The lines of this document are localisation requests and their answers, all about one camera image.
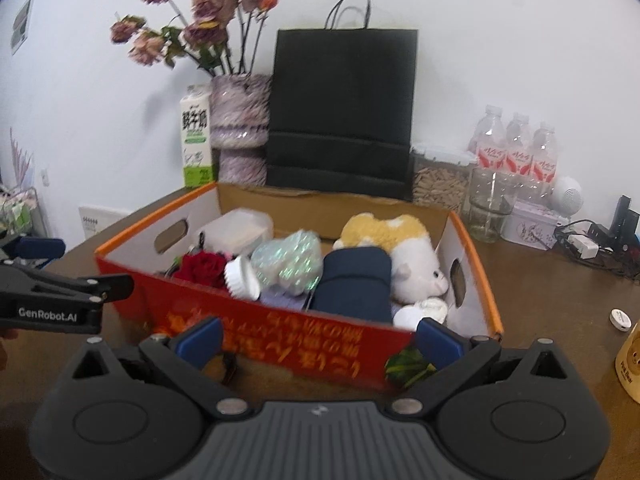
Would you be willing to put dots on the red cardboard box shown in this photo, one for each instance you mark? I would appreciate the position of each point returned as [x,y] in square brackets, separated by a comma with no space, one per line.
[318,345]

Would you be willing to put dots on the water bottle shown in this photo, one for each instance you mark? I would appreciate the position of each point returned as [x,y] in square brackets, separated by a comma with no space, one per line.
[488,142]
[519,155]
[544,157]

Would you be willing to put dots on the yellow bear mug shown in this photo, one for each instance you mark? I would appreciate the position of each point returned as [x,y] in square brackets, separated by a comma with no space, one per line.
[627,364]

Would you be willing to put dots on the milk carton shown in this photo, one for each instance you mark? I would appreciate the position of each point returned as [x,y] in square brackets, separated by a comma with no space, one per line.
[197,154]

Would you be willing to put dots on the water bottle middle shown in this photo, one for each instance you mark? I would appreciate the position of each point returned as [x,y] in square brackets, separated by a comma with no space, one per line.
[519,155]

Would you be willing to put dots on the purple fabric pouch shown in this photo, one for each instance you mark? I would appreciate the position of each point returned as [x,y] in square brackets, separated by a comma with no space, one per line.
[276,297]

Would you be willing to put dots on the white tissue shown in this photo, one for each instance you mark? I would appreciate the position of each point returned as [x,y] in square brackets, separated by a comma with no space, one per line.
[409,317]

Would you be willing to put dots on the dark navy zip case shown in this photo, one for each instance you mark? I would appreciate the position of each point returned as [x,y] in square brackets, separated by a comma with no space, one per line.
[355,283]

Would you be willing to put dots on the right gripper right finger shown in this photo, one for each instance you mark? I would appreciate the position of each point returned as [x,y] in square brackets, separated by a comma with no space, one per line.
[444,348]

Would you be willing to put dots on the white yellow plush toy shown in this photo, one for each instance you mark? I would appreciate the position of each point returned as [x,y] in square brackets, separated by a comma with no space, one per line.
[416,274]

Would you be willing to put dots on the water bottle right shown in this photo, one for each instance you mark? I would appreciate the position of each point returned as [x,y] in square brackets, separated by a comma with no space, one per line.
[544,157]

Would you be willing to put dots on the small white round cap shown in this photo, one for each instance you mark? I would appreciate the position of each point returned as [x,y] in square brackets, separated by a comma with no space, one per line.
[620,320]

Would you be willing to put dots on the black stand device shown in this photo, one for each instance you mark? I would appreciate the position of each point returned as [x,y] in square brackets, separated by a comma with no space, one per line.
[618,245]

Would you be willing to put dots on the clear glass cup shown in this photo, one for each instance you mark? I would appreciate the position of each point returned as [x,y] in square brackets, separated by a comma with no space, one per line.
[491,199]

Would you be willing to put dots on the water bottle left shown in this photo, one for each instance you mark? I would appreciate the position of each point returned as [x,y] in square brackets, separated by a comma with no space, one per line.
[488,142]

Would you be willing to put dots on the wire rack with items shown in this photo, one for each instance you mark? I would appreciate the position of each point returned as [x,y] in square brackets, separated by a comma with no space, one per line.
[21,212]

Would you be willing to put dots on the dried pink flowers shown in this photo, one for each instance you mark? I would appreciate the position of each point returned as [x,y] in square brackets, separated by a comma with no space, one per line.
[220,36]

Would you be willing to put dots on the black paper bag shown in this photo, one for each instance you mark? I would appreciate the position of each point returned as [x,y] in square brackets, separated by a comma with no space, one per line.
[340,109]

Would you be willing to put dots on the white charger with cables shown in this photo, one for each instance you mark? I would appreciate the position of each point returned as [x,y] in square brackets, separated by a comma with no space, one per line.
[574,243]

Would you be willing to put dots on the translucent plastic box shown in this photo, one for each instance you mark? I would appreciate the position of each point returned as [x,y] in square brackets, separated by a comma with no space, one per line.
[238,232]

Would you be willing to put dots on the white round brush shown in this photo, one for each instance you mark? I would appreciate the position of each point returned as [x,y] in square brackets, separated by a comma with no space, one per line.
[241,280]

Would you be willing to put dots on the purple ceramic vase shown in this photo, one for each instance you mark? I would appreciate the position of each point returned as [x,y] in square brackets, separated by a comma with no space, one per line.
[239,131]

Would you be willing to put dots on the jar of seeds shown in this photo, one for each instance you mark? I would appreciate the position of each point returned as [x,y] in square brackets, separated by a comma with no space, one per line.
[440,176]

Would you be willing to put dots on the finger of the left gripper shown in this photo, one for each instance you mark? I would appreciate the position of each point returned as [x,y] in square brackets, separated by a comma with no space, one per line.
[35,248]

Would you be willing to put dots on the iridescent bundle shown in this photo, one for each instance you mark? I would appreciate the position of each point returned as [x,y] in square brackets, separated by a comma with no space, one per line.
[293,264]

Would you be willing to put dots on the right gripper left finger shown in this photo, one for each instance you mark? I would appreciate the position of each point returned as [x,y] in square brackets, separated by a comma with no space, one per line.
[189,350]

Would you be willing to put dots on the red rose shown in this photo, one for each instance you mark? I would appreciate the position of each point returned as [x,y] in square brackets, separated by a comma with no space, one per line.
[202,268]

